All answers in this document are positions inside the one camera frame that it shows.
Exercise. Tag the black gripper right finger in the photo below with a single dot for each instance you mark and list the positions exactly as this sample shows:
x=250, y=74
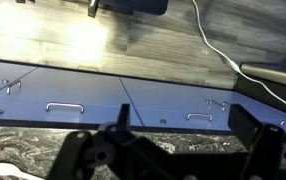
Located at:
x=269, y=153

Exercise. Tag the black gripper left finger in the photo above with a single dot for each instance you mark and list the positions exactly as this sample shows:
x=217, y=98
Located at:
x=93, y=156

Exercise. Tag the white plastic spoon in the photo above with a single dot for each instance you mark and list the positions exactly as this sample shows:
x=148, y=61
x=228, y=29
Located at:
x=9, y=169

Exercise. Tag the blue cabinet front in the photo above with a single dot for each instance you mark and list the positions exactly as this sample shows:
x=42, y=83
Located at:
x=169, y=100
x=9, y=68
x=276, y=113
x=83, y=90

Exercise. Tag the black refrigerator silver edge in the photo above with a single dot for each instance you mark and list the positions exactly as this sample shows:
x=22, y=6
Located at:
x=283, y=75

